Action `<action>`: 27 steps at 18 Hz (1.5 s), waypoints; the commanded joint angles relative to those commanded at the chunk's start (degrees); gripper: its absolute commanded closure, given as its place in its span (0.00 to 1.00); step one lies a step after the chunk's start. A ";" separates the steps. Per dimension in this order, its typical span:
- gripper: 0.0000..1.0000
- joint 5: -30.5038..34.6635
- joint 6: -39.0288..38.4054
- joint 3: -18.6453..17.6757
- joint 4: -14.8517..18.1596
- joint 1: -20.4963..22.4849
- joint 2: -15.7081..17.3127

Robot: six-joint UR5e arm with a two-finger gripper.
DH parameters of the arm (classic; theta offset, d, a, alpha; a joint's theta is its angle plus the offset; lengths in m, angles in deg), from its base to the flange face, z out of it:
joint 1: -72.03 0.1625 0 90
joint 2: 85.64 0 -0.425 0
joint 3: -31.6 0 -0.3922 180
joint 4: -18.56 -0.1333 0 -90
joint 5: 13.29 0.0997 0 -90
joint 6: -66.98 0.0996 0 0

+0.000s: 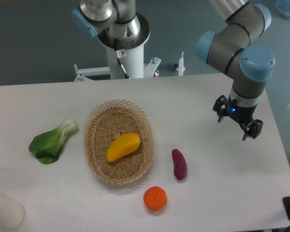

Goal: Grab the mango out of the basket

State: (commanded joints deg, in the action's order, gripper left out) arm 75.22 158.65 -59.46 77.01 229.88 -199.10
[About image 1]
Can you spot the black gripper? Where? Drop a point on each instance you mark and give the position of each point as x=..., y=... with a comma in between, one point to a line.
x=240, y=110

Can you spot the yellow mango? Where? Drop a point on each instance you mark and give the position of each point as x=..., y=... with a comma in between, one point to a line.
x=122, y=146

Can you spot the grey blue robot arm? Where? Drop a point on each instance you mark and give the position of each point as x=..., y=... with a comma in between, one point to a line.
x=231, y=51

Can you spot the woven wicker basket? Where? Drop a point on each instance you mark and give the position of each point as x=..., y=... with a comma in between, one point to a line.
x=104, y=124

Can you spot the purple sweet potato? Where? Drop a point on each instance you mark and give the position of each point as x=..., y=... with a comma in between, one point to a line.
x=180, y=165

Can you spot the orange tangerine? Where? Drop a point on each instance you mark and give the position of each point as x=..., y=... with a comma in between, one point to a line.
x=155, y=198

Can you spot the green bok choy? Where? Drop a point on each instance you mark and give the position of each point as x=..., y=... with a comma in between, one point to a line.
x=48, y=146

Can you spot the cream cylindrical bottle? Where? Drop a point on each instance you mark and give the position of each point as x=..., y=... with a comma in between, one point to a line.
x=12, y=212

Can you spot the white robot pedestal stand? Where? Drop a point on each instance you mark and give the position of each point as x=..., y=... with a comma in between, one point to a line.
x=124, y=46

